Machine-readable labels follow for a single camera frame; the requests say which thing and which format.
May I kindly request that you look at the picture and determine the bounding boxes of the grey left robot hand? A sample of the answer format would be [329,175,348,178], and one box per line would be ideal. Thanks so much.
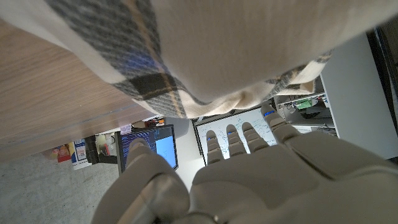
[91,104,398,224]

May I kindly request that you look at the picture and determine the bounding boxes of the beige plaid scarf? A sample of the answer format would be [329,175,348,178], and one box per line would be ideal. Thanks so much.
[0,0,398,119]

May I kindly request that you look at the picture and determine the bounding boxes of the whiteboard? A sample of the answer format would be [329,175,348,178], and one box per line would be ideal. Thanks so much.
[192,105,312,166]

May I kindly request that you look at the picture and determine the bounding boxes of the white shelf unit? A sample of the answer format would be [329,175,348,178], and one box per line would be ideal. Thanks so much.
[273,30,398,160]

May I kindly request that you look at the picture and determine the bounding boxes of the black computer monitor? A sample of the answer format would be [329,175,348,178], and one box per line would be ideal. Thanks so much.
[114,124,178,175]

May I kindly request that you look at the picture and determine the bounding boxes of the white wipes canister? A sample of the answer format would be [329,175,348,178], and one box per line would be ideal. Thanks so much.
[70,138,91,170]

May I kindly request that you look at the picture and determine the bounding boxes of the red cup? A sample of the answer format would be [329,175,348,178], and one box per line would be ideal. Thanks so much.
[56,144,72,163]

